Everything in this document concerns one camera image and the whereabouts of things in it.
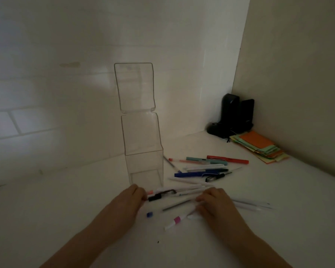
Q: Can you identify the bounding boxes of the dark grey pen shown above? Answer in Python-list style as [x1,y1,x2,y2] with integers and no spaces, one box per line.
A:
[162,199,194,212]

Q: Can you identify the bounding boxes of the black grip pen orange end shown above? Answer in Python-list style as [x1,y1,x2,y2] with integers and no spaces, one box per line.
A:
[146,189,177,202]

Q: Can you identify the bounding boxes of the clear plastic box with lid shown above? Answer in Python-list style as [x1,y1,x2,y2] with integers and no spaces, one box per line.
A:
[114,62,165,188]

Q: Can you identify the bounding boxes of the person's left hand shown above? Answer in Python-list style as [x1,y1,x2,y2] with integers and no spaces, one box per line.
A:
[105,184,148,235]

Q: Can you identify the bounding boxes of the white pen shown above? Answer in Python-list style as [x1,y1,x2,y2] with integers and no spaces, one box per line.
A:
[172,187,210,197]
[231,197,274,209]
[183,164,225,172]
[168,177,216,188]

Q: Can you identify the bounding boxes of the person's right hand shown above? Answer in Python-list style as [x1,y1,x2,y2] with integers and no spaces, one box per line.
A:
[195,188,247,241]

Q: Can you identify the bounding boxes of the black desk device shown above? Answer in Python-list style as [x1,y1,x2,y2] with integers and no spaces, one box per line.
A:
[206,93,255,139]

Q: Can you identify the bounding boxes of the stack of coloured sticky notes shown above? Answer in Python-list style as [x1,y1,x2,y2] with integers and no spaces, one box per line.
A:
[229,130,290,165]

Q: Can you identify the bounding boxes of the person's left forearm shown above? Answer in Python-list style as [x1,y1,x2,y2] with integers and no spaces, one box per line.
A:
[40,220,129,268]

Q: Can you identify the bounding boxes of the white marker with pink band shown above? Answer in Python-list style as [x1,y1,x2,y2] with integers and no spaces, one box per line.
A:
[164,209,198,231]

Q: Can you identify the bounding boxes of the person's right forearm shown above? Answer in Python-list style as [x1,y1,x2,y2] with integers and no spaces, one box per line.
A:
[221,227,293,268]

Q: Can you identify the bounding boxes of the clear pen with blue tip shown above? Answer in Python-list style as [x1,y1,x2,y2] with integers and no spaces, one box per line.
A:
[164,156,182,173]

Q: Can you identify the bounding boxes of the teal pen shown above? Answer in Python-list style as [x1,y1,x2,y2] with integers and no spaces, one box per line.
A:
[186,157,228,166]

